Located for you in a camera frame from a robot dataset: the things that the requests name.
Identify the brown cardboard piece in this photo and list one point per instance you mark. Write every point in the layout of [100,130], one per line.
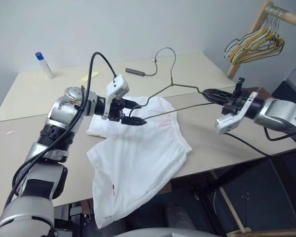
[259,90]

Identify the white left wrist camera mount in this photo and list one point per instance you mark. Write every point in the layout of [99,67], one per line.
[118,85]

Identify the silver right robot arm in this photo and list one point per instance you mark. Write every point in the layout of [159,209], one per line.
[278,111]

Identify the black table frame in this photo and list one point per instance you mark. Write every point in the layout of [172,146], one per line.
[236,172]

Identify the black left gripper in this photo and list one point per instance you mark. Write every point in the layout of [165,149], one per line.
[116,109]

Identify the dark rounded shape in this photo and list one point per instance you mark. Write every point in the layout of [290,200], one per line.
[181,213]

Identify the black cabinet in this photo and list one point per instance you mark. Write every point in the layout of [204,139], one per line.
[292,91]

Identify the wooden floor frame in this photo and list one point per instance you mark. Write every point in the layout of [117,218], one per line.
[234,209]

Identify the grey robot torso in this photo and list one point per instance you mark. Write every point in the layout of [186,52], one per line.
[177,232]

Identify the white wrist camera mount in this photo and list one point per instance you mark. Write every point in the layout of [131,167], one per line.
[227,123]
[118,85]

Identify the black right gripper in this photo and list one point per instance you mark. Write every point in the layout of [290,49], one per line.
[235,103]

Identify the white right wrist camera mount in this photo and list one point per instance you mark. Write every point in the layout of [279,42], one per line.
[227,123]

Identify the white shorts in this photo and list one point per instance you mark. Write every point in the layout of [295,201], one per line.
[138,153]

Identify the white tube with blue cap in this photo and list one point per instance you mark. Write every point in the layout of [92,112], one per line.
[45,66]

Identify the wooden clothes rack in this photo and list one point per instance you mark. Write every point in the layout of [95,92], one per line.
[246,42]

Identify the yellow sticky note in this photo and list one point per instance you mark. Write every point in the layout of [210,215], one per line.
[90,76]

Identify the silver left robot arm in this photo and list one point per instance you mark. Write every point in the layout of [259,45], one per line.
[61,108]

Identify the bunch of hangers on rack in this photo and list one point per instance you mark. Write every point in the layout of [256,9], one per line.
[246,45]

